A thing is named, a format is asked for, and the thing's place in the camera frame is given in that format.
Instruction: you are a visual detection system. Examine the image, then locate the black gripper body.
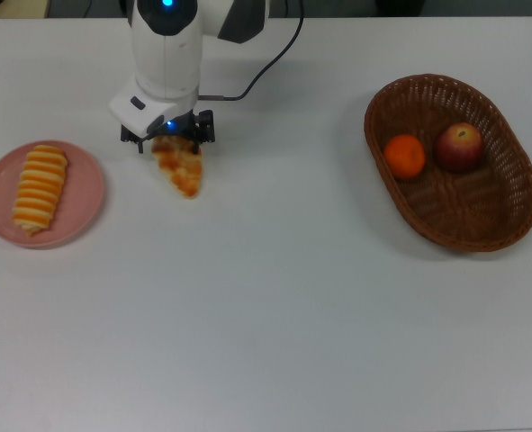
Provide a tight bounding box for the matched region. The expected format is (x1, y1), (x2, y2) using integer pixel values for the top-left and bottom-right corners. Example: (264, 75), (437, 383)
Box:
(148, 110), (202, 140)

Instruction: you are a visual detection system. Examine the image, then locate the braided toy bread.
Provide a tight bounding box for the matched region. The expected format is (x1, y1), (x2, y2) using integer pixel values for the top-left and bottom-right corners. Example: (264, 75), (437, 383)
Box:
(151, 134), (204, 200)

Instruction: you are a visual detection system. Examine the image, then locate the ridged toy bread roll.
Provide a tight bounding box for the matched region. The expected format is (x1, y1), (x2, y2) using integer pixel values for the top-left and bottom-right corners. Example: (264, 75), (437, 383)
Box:
(12, 144), (69, 237)

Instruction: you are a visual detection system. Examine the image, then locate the toy orange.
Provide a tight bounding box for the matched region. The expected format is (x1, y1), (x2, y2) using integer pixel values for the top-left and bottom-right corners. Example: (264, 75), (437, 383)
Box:
(383, 133), (427, 180)

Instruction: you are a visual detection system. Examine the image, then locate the red toy apple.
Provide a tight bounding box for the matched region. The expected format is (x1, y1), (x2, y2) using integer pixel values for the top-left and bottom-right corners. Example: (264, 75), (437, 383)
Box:
(436, 121), (483, 174)

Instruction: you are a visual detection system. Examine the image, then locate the pink plate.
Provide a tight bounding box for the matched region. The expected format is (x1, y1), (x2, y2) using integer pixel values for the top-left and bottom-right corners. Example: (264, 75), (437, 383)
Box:
(0, 139), (105, 250)

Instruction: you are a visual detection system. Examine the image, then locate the brown woven basket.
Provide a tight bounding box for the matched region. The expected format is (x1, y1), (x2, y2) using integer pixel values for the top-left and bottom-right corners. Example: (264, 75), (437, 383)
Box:
(363, 73), (532, 253)

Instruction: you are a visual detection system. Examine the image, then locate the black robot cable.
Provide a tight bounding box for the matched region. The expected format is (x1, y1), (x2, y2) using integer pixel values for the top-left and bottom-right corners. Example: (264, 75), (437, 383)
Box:
(198, 0), (305, 102)

